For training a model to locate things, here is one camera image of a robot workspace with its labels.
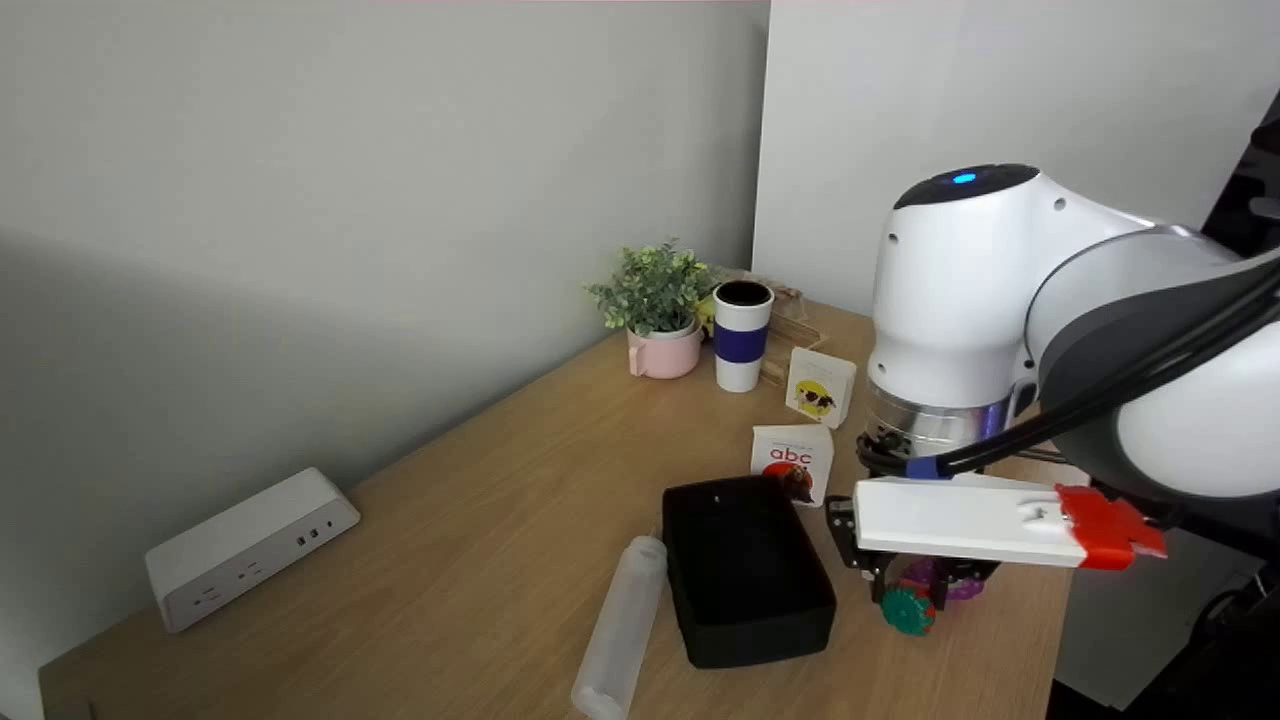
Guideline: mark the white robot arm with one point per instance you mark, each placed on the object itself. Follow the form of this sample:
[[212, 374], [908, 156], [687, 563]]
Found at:
[[1056, 380]]

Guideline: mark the white triangular card box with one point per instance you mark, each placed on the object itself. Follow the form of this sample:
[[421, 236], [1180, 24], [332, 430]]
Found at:
[[799, 456]]

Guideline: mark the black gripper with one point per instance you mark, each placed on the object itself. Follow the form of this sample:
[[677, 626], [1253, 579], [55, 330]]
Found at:
[[942, 581]]

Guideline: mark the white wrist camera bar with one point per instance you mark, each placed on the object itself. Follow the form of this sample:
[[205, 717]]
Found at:
[[1009, 521]]

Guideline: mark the green potted plant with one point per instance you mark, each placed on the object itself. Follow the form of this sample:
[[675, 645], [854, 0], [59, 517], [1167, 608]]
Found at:
[[654, 291]]

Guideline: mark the white power strip box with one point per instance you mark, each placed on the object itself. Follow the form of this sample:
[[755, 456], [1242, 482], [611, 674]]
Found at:
[[230, 553]]

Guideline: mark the pink plant pot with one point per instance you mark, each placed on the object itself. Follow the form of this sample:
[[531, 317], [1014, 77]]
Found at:
[[663, 353]]

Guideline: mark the clear squeeze bottle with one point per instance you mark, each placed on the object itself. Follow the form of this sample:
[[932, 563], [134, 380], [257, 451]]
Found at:
[[616, 640]]

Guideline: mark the white cup blue sleeve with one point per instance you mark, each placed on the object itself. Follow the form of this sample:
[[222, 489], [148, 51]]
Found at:
[[742, 314]]

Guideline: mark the stack of picture cards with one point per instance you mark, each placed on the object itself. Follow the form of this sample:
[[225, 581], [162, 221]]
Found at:
[[822, 387]]

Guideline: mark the red toy strawberry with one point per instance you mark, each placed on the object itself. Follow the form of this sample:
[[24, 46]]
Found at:
[[904, 608]]

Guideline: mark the black rectangular box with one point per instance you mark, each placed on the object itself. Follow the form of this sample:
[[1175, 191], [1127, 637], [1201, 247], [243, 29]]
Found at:
[[744, 579]]

